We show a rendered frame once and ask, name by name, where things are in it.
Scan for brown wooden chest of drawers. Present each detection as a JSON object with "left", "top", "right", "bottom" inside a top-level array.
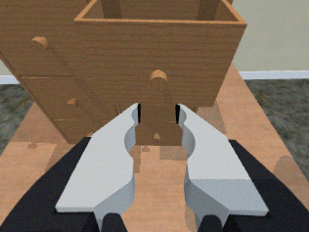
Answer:
[{"left": 0, "top": 52, "right": 183, "bottom": 146}]

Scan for brown wooden drawer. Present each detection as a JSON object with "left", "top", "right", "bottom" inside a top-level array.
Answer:
[
  {"left": 120, "top": 105, "right": 176, "bottom": 118},
  {"left": 21, "top": 74, "right": 118, "bottom": 117},
  {"left": 0, "top": 0, "right": 91, "bottom": 72},
  {"left": 73, "top": 0, "right": 247, "bottom": 107},
  {"left": 54, "top": 118, "right": 112, "bottom": 143},
  {"left": 135, "top": 119, "right": 183, "bottom": 145}
]

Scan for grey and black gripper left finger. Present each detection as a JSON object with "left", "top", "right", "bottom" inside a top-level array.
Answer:
[{"left": 0, "top": 103, "right": 141, "bottom": 232}]

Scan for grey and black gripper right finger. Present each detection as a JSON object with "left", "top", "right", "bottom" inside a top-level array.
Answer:
[{"left": 175, "top": 104, "right": 309, "bottom": 232}]

